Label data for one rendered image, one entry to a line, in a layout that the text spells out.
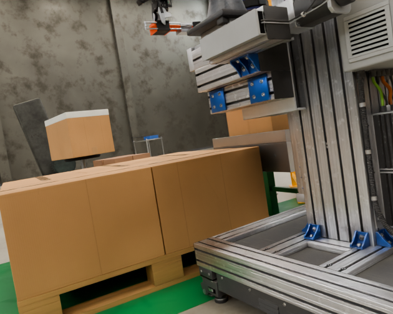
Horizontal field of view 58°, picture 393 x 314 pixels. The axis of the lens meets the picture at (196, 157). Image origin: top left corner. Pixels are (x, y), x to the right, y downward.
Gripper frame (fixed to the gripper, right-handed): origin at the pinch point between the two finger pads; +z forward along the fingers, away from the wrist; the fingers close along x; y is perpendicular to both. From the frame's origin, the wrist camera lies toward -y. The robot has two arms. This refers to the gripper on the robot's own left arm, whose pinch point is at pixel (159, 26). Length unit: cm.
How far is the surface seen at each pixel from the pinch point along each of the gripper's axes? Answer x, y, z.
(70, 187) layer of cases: -19, -59, 70
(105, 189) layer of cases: -19, -46, 73
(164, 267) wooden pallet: -18, -26, 113
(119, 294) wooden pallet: -14, -47, 120
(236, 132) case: 12, 44, 60
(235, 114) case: 11, 45, 49
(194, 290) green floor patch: -31, -19, 122
